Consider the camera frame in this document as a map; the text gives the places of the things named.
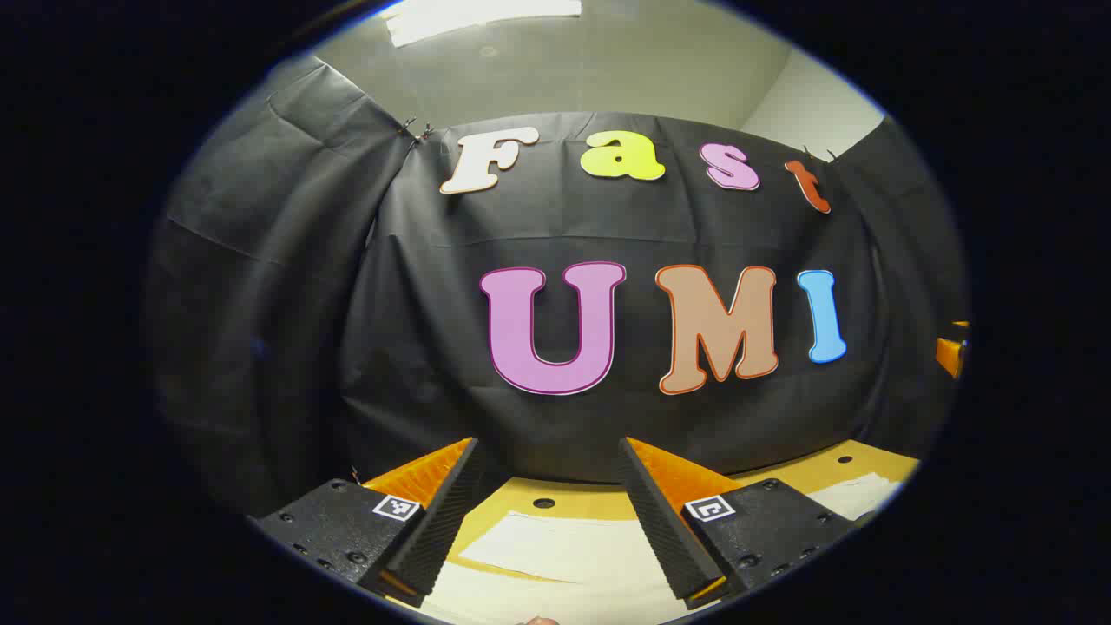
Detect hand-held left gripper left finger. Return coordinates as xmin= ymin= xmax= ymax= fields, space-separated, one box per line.
xmin=250 ymin=437 xmax=484 ymax=609

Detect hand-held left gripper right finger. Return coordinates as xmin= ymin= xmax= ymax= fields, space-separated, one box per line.
xmin=616 ymin=436 xmax=862 ymax=610

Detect cream white jeans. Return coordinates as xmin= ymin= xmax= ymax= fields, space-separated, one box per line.
xmin=425 ymin=471 xmax=905 ymax=625

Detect black backdrop cloth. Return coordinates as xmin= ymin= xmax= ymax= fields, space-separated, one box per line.
xmin=143 ymin=54 xmax=971 ymax=522

